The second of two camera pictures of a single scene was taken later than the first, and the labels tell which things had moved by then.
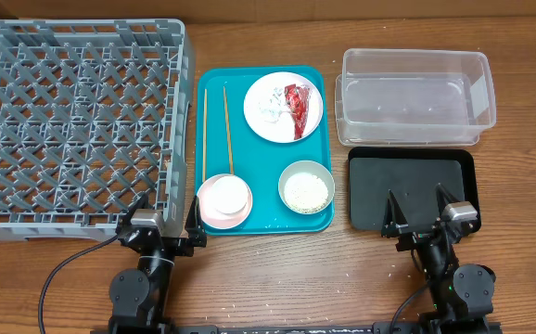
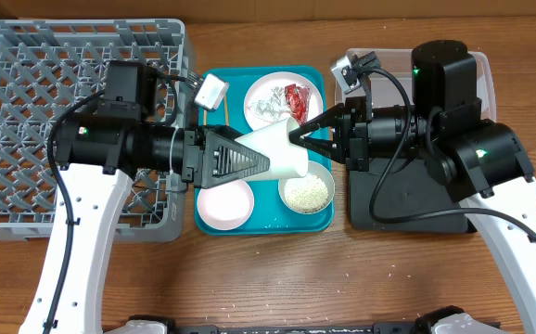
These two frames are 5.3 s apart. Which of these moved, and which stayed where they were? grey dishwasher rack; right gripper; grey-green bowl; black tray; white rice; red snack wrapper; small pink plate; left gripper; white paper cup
Moved: right gripper; white paper cup; left gripper
Stayed: grey-green bowl; grey dishwasher rack; red snack wrapper; small pink plate; white rice; black tray
